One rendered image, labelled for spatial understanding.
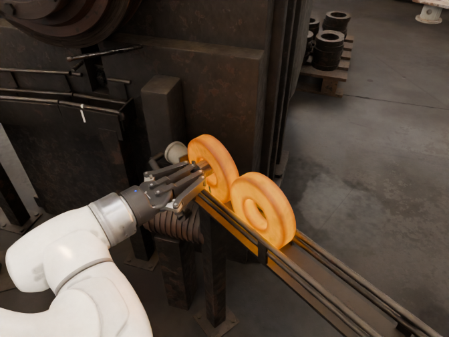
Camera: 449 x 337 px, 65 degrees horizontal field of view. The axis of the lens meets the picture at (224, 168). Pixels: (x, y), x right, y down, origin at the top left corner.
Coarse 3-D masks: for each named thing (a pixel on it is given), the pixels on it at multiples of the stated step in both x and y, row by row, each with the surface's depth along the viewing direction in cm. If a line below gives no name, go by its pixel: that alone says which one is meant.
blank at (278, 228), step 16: (256, 176) 65; (240, 192) 68; (256, 192) 63; (272, 192) 62; (240, 208) 71; (256, 208) 71; (272, 208) 61; (288, 208) 62; (256, 224) 70; (272, 224) 63; (288, 224) 62; (272, 240) 66; (288, 240) 64
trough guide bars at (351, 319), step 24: (264, 216) 73; (264, 240) 65; (312, 240) 65; (264, 264) 68; (288, 264) 61; (336, 264) 60; (312, 288) 59; (360, 288) 58; (336, 312) 55; (408, 312) 52; (360, 336) 52; (408, 336) 54; (432, 336) 49
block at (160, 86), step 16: (160, 80) 92; (176, 80) 92; (144, 96) 89; (160, 96) 88; (176, 96) 92; (144, 112) 93; (160, 112) 91; (176, 112) 95; (160, 128) 94; (176, 128) 97; (160, 144) 98; (160, 160) 102
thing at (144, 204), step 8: (144, 184) 71; (128, 192) 66; (136, 192) 66; (144, 192) 69; (152, 192) 69; (168, 192) 69; (128, 200) 64; (136, 200) 65; (144, 200) 65; (152, 200) 68; (160, 200) 67; (168, 200) 68; (136, 208) 64; (144, 208) 65; (152, 208) 66; (160, 208) 67; (136, 216) 64; (144, 216) 66; (152, 216) 67; (136, 224) 67
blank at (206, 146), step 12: (192, 144) 76; (204, 144) 71; (216, 144) 71; (192, 156) 79; (204, 156) 74; (216, 156) 70; (228, 156) 71; (216, 168) 72; (228, 168) 70; (216, 180) 74; (228, 180) 71; (216, 192) 77; (228, 192) 72
